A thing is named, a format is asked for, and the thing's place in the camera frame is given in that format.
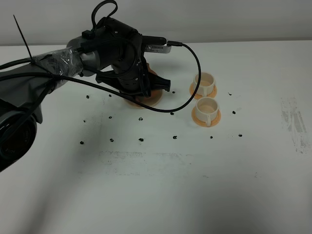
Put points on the orange saucer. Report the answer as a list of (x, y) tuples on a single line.
[(203, 124), (197, 96)]

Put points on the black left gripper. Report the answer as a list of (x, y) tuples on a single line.
[(123, 52)]

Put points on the white teacup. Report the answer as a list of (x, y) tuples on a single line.
[(206, 110), (206, 84)]

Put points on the far white teacup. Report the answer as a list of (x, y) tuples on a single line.
[(206, 84)]

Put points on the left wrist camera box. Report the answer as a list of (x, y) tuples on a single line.
[(153, 44)]

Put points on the near orange saucer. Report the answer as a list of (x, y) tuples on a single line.
[(203, 124)]

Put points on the beige teapot saucer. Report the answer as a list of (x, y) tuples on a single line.
[(151, 101)]

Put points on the near white teacup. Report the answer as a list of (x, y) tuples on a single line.
[(206, 110)]

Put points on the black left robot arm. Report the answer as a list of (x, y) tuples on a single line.
[(23, 86)]

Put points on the brown clay teapot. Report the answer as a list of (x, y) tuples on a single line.
[(150, 70)]

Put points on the black zip tie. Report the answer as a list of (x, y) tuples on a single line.
[(24, 41)]

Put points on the far orange saucer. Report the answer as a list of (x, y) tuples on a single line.
[(197, 96)]

